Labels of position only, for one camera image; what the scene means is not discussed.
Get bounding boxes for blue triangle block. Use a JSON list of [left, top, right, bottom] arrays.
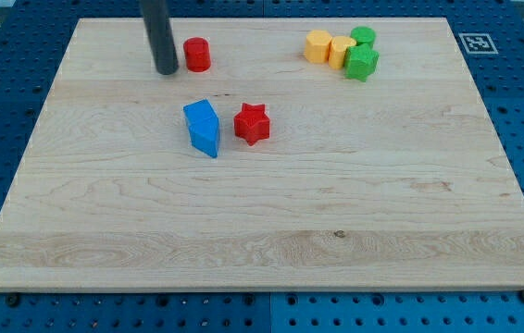
[[188, 117, 220, 158]]

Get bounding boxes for blue cube block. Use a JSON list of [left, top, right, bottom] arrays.
[[183, 99, 218, 128]]

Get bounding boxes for red star block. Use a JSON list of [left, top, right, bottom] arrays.
[[233, 103, 270, 146]]

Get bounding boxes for light wooden board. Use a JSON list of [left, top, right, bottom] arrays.
[[0, 18, 524, 293]]

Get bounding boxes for yellow hexagon block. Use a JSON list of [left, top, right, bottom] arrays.
[[304, 30, 332, 64]]

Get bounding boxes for red cylinder block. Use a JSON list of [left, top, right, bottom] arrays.
[[183, 37, 211, 72]]

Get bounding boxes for yellow heart block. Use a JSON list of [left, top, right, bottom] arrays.
[[328, 36, 356, 69]]

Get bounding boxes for green star block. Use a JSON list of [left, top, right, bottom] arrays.
[[344, 44, 380, 82]]

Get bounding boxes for green cylinder block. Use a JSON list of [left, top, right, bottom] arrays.
[[350, 26, 377, 48]]

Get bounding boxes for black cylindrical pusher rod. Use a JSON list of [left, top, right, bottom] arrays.
[[139, 0, 179, 75]]

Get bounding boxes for white fiducial marker tag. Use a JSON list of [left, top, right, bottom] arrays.
[[459, 32, 498, 55]]

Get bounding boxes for black bolt front left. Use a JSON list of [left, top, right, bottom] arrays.
[[5, 293, 20, 308]]

